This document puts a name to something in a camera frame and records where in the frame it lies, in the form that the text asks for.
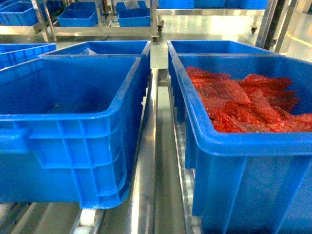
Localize blue bin with clear bag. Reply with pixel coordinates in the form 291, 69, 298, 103
39, 40, 152, 75

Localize stainless steel shelf rack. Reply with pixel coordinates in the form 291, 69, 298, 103
0, 69, 201, 234

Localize empty blue bin front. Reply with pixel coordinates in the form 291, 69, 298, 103
0, 56, 146, 209

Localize blue bin behind red bags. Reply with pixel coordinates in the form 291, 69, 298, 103
167, 40, 275, 77

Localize blue bin with red bags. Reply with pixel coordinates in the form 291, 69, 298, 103
172, 54, 312, 234

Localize blue bin far left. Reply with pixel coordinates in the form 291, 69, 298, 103
0, 43, 56, 69

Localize red bubble wrap bags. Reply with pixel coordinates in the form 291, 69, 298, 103
186, 66, 312, 133

